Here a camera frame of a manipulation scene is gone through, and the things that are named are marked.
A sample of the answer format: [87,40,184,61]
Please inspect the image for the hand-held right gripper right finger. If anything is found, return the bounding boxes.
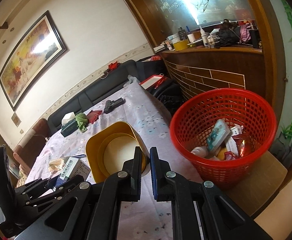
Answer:
[150,147,274,240]

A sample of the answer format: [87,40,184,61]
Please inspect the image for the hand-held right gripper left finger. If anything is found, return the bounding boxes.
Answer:
[13,146,143,240]

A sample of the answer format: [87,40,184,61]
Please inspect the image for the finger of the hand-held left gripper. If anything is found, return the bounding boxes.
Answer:
[18,175,86,224]
[16,177,57,195]

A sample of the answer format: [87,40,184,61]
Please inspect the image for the small white carton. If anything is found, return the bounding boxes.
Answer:
[58,157,91,180]

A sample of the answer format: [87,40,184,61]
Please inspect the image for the teal tissue packet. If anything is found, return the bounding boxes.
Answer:
[206,119,231,153]

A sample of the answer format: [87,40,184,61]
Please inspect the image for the red plastic basket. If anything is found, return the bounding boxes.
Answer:
[170,88,278,190]

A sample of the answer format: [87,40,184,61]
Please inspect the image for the red snack packet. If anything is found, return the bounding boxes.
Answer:
[236,134,260,159]

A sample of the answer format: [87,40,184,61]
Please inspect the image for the cream snack wrapper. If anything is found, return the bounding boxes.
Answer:
[48,158,66,172]

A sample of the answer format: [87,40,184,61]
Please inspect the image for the brown armchair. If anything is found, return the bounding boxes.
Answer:
[13,118,48,170]

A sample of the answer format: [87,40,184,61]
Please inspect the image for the white plastic bottle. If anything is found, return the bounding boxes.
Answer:
[190,146,209,158]

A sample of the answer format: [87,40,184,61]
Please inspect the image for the dark green tissue box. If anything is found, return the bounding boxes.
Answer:
[60,112,78,138]

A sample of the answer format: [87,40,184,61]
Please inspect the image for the red pouch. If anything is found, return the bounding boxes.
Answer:
[87,110,103,124]

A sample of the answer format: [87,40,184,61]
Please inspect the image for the green towel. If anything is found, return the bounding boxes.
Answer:
[75,113,88,132]

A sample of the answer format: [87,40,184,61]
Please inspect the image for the black plastic bag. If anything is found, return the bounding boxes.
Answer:
[152,82,186,115]

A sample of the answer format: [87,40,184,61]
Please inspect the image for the black leather sofa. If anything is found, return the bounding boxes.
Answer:
[47,59,139,133]

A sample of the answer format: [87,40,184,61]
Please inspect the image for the red gift box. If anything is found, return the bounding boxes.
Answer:
[139,74,171,90]

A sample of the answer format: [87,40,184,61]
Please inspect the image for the black shopping bag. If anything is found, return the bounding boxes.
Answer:
[136,55,166,80]

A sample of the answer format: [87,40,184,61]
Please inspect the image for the framed horse painting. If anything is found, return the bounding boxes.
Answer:
[0,10,69,112]

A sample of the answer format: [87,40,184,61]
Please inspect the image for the wooden counter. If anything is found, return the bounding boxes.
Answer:
[160,46,265,110]

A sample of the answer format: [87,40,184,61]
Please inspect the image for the yellow round container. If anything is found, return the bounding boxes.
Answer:
[173,40,189,51]

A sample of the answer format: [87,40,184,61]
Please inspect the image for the white dropper bottle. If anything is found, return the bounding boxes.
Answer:
[200,26,209,47]

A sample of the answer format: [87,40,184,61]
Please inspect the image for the black handbag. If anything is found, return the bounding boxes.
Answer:
[210,19,241,48]

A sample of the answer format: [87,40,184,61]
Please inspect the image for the pink cloth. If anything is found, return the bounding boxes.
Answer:
[240,24,252,43]

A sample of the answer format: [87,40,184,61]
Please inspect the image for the frosted glass partition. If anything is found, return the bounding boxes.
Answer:
[133,0,262,53]

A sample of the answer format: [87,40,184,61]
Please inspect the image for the small wall plaque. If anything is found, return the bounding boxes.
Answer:
[11,112,21,127]

